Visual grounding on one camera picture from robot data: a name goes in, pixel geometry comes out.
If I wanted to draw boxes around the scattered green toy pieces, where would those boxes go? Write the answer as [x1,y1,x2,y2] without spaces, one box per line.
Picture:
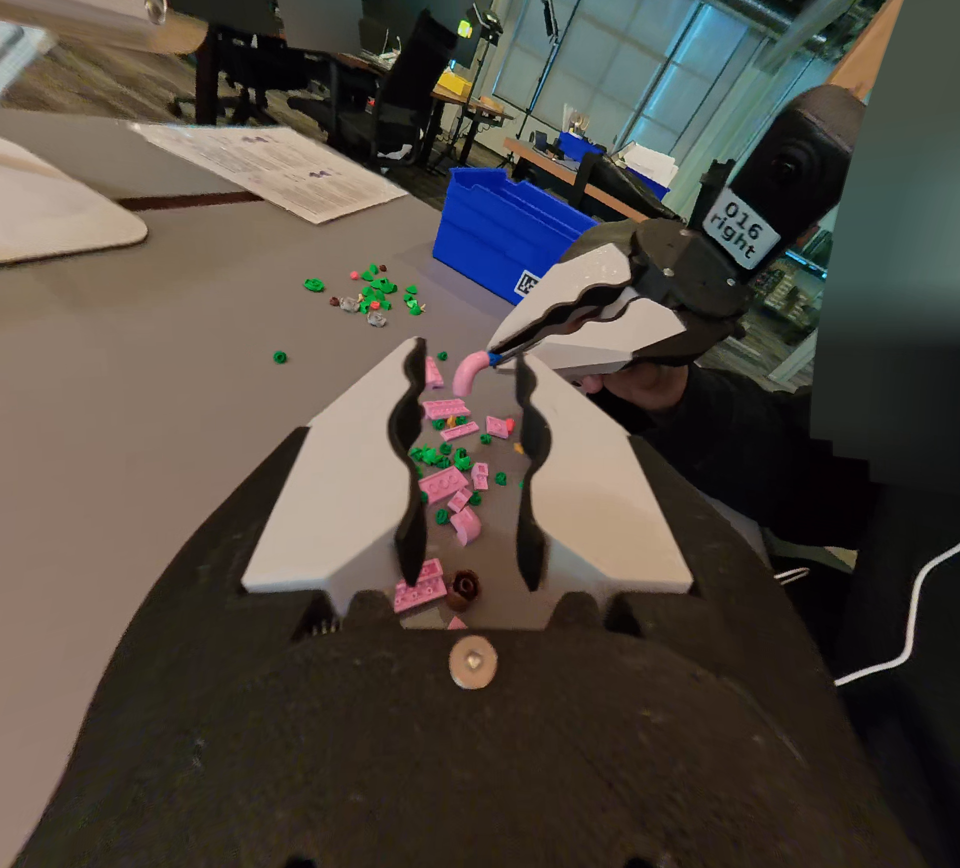
[273,264,528,527]

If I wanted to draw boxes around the printed paper sheet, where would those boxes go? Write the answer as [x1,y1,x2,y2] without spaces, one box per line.
[131,125,410,225]

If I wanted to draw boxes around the wooden beam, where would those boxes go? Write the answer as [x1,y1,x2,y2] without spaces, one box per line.
[828,0,920,104]

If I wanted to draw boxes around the scattered pink toy bricks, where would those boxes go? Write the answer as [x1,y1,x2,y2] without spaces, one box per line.
[393,354,520,630]

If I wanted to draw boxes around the small blue plastic bin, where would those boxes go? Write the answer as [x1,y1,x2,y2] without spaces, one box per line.
[558,130,672,201]

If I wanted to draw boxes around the large blue plastic bin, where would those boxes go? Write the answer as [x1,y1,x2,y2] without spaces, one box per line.
[432,166,601,306]

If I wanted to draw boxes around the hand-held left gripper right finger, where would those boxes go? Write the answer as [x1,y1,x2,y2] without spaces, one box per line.
[513,354,696,611]

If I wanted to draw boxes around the white book stand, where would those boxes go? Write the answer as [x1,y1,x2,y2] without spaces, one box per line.
[0,0,211,266]

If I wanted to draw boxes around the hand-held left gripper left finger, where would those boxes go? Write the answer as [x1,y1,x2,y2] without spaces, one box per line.
[240,337,429,614]

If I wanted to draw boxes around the wooden work desk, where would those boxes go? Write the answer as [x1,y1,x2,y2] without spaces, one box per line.
[501,135,654,224]

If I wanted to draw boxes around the person's right hand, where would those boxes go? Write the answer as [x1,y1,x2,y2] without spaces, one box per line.
[585,360,690,413]

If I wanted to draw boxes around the black tripod light stand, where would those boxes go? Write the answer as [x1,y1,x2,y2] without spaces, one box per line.
[463,5,505,167]

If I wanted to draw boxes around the black office chair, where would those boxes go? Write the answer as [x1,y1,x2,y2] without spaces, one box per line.
[288,9,460,173]

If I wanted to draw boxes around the thin white cable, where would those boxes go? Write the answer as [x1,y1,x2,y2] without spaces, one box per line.
[772,544,960,687]

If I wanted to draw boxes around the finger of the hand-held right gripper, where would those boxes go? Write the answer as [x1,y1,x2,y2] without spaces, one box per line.
[486,243,636,354]
[496,292,690,375]

